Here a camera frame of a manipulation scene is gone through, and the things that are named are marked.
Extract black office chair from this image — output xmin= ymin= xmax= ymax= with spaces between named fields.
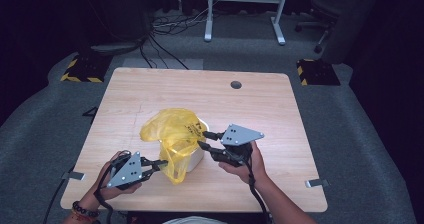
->
xmin=294 ymin=0 xmax=355 ymax=54

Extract hand-held gripper cable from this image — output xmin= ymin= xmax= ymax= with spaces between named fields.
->
xmin=244 ymin=159 xmax=273 ymax=224
xmin=93 ymin=157 xmax=115 ymax=224

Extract black bracket under table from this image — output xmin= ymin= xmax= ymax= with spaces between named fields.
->
xmin=82 ymin=106 xmax=100 ymax=119

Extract grey stand base plate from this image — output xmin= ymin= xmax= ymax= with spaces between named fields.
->
xmin=89 ymin=41 xmax=145 ymax=56

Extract right hand-held gripper cable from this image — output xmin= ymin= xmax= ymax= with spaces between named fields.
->
xmin=244 ymin=159 xmax=273 ymax=224

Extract bundle of floor cables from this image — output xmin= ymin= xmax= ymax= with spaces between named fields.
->
xmin=139 ymin=7 xmax=208 ymax=70

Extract white plastic bin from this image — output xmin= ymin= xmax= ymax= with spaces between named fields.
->
xmin=185 ymin=116 xmax=211 ymax=174

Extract black yellow striped base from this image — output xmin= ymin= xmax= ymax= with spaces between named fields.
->
xmin=296 ymin=58 xmax=342 ymax=87
xmin=60 ymin=53 xmax=113 ymax=84

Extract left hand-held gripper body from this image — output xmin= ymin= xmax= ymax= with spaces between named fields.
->
xmin=106 ymin=150 xmax=144 ymax=190

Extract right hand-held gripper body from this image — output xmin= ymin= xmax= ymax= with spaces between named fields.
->
xmin=209 ymin=123 xmax=266 ymax=168

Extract person's right hand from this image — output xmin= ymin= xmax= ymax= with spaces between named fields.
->
xmin=217 ymin=141 xmax=270 ymax=187

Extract metal table clip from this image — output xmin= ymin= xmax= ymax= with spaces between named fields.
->
xmin=304 ymin=178 xmax=331 ymax=189
xmin=61 ymin=170 xmax=86 ymax=182

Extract left hand-held gripper cable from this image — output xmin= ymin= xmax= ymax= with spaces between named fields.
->
xmin=93 ymin=157 xmax=115 ymax=224

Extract person's left hand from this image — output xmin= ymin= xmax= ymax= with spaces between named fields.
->
xmin=88 ymin=150 xmax=143 ymax=204

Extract beaded bracelets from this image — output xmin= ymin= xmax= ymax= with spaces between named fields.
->
xmin=70 ymin=200 xmax=101 ymax=224

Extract yellow plastic bag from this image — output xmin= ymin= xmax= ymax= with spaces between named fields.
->
xmin=139 ymin=107 xmax=208 ymax=185

